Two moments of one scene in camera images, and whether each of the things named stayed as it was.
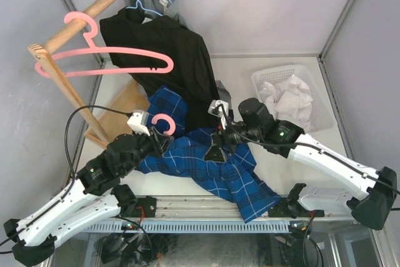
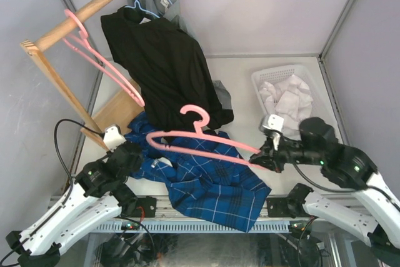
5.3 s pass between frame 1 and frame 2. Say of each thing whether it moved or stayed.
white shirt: stayed
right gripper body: moved
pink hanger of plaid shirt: moved
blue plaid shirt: moved
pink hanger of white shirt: moved
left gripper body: moved
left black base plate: stayed
